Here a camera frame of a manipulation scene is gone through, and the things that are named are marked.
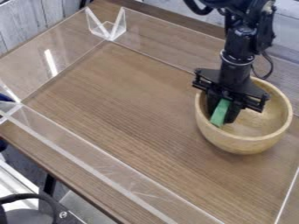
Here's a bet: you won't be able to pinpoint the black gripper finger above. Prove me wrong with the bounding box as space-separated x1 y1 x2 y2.
225 101 243 123
207 93 220 116

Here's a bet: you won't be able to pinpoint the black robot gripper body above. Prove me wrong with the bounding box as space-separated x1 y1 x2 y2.
192 68 270 112

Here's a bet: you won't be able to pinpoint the green rectangular block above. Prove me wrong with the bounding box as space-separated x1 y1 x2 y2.
210 99 231 128

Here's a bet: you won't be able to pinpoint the light wooden bowl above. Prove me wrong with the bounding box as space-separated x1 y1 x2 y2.
195 78 294 155

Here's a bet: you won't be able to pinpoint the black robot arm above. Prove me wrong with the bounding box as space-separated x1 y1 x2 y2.
183 0 277 127

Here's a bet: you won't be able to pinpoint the black table leg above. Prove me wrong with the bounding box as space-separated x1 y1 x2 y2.
43 174 56 196

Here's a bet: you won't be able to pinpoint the blue object at left edge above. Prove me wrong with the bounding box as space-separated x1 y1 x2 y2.
0 93 15 102

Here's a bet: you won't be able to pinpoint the clear acrylic enclosure walls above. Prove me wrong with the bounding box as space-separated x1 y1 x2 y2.
0 0 299 224

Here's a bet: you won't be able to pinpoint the black cable loop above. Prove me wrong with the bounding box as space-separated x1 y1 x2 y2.
0 192 68 224

